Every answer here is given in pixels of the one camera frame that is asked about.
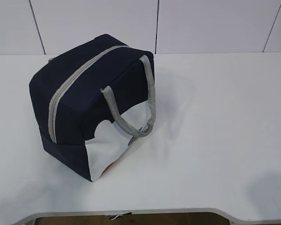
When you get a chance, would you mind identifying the navy blue insulated lunch bag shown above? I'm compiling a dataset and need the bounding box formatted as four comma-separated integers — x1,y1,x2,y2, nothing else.
29,34,156,181

